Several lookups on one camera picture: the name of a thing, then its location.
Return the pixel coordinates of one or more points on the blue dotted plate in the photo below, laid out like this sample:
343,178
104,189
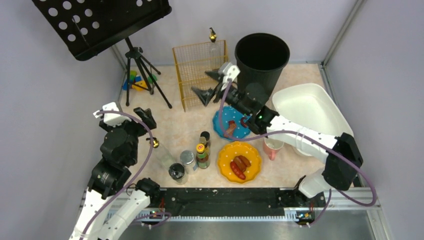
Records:
230,114

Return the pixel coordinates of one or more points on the yellow cap sauce bottle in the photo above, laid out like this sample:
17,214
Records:
202,156

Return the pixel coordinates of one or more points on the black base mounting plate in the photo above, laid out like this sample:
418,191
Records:
233,202

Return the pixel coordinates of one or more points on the black lid grinder jar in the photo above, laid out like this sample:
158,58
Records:
178,173

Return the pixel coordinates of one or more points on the red sausage front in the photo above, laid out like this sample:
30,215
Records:
237,171

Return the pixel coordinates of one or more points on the yellow dotted plate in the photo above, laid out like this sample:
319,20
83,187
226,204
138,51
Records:
229,152

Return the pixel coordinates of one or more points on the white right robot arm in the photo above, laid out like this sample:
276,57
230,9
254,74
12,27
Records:
340,154

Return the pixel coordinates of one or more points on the white plastic basin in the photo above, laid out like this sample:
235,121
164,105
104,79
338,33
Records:
307,109

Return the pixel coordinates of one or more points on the brown sausage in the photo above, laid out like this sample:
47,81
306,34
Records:
240,164
245,160

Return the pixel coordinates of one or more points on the yellow wire rack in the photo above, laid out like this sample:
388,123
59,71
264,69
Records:
191,62

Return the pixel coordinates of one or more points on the black cap spice bottle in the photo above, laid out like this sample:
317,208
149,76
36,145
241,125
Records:
207,136

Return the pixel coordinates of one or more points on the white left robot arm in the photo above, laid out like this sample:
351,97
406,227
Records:
111,176

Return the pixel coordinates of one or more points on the small yellow spice bottle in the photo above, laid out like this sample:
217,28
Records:
203,140

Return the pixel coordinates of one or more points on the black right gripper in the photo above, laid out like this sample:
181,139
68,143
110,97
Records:
219,88

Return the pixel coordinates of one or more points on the black plastic trash bin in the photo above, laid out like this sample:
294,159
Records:
260,58

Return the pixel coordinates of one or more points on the curved dark sausage piece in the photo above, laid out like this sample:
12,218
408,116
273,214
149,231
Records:
243,122

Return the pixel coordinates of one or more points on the lime green toy block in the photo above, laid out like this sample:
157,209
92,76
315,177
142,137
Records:
132,75

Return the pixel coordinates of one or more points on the silver lid shaker jar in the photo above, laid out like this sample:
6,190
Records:
188,160

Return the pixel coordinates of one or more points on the black perforated music stand tray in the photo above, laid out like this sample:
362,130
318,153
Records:
88,27

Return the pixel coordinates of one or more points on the pink mug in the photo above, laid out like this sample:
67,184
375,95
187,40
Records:
271,147

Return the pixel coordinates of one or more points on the blue toy block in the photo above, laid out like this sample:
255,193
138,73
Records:
132,83

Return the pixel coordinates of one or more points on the aluminium frame rail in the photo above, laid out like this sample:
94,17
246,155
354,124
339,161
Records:
354,199

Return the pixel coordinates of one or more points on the brown sausage middle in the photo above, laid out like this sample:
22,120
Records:
240,164

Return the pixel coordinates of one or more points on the brown sausage rear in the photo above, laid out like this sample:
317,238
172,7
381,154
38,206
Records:
245,160

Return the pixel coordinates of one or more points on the yellow toy block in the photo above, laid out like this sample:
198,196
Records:
140,86

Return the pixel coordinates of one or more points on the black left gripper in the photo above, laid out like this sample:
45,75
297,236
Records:
143,118

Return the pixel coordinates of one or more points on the black tripod stand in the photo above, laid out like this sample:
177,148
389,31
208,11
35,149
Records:
136,54

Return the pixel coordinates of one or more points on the clear bottle gold pump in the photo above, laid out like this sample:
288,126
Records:
212,39
161,153

